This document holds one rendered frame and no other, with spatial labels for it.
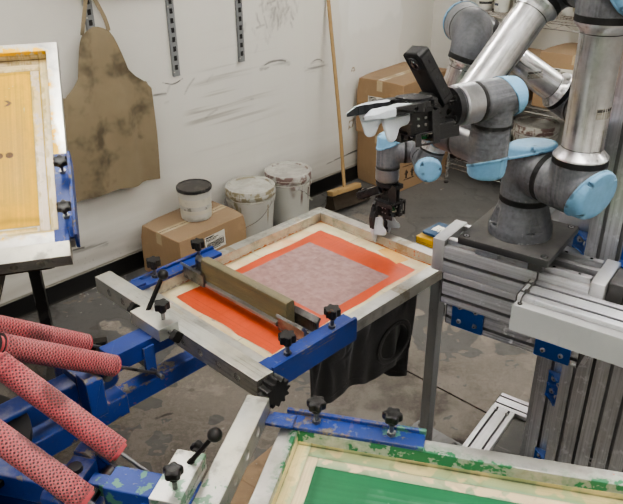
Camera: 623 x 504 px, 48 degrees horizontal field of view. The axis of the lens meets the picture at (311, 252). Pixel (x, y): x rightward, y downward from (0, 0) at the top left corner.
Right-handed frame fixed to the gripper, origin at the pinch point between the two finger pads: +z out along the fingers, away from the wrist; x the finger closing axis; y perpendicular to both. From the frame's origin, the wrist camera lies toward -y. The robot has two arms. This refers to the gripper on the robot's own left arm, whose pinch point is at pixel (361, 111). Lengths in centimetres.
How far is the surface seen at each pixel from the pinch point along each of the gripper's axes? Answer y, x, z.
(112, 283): 52, 86, 29
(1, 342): 40, 39, 61
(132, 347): 57, 54, 33
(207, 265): 52, 80, 3
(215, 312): 63, 72, 5
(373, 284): 64, 62, -41
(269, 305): 58, 56, -4
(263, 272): 61, 85, -16
